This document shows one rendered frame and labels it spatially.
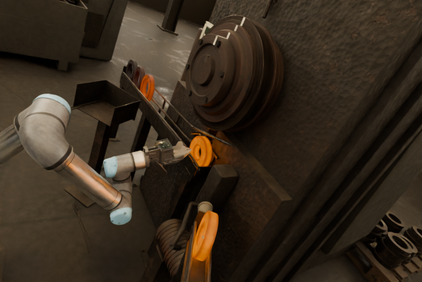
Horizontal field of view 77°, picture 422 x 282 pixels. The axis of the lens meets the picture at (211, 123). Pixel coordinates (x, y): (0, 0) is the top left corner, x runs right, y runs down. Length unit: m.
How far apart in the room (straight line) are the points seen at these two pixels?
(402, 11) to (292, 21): 0.36
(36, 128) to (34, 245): 0.92
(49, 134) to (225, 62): 0.60
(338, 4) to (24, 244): 1.72
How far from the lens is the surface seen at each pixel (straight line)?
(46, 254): 1.67
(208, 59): 1.03
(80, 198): 1.90
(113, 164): 1.08
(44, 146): 0.88
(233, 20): 1.13
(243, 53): 0.99
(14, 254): 1.68
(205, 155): 1.18
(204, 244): 0.88
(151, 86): 1.78
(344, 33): 0.98
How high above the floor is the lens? 1.38
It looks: 24 degrees down
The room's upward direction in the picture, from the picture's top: 24 degrees clockwise
